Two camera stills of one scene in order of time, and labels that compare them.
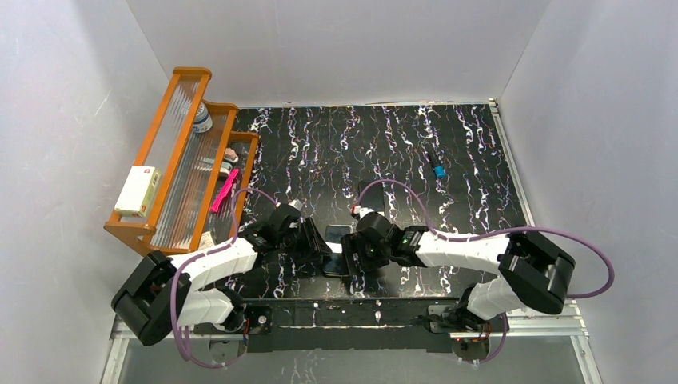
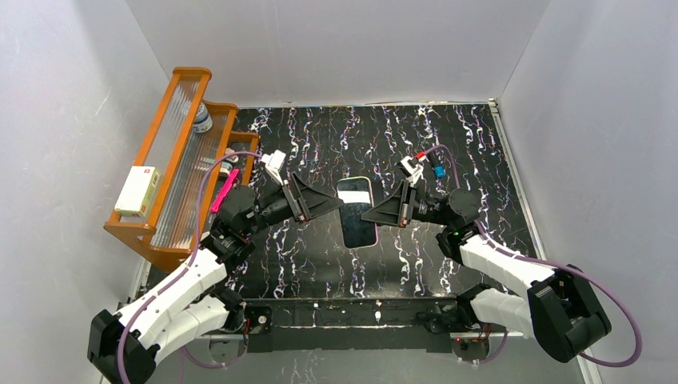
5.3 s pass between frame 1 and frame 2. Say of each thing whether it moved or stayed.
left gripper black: moved
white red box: stayed
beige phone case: moved
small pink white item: stayed
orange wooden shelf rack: stayed
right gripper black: moved
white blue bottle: stayed
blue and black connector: stayed
